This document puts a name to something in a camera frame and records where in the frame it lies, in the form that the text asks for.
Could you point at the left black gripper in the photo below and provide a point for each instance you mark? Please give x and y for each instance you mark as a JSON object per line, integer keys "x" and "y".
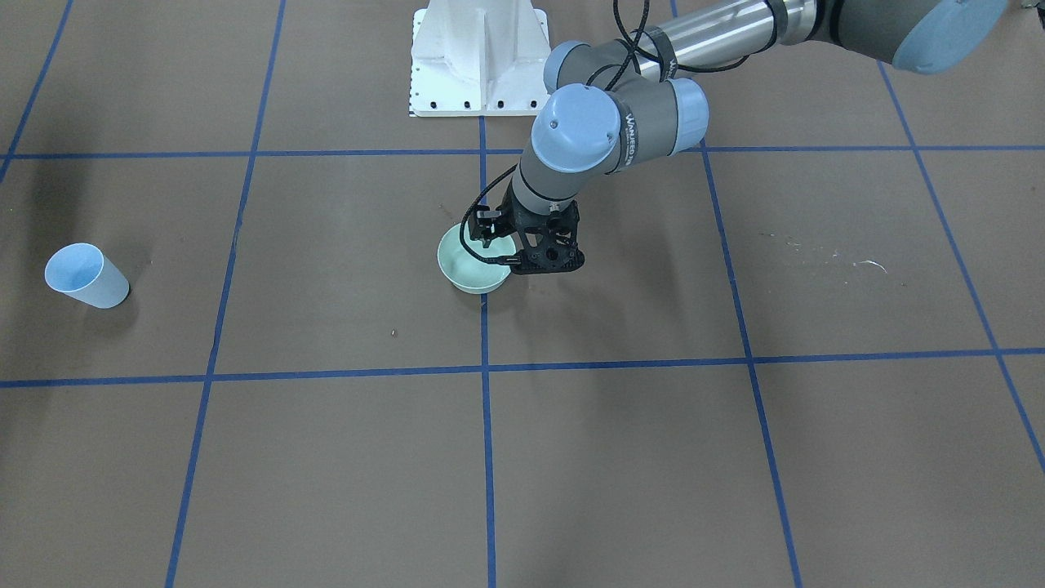
{"x": 517, "y": 222}

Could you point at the light blue plastic cup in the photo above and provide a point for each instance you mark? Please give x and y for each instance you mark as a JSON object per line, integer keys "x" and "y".
{"x": 81, "y": 271}

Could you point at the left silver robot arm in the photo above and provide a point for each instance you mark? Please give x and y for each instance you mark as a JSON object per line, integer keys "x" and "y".
{"x": 628, "y": 101}

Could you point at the mint green bowl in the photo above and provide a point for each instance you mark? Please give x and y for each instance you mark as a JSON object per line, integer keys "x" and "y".
{"x": 466, "y": 272}

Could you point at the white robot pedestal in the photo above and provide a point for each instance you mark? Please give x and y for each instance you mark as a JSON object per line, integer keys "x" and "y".
{"x": 478, "y": 58}

